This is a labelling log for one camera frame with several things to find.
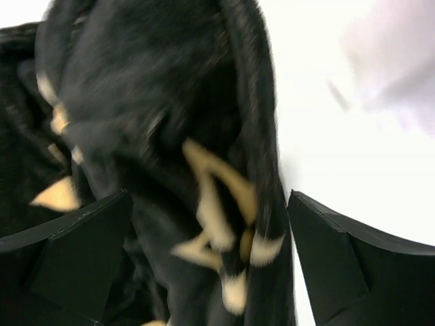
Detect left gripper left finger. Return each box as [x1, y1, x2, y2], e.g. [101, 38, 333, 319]
[1, 190, 133, 325]

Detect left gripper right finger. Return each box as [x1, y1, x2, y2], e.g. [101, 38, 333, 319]
[288, 192, 434, 326]

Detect black pillowcase with beige pattern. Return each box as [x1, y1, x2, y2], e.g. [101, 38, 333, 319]
[1, 1, 296, 325]

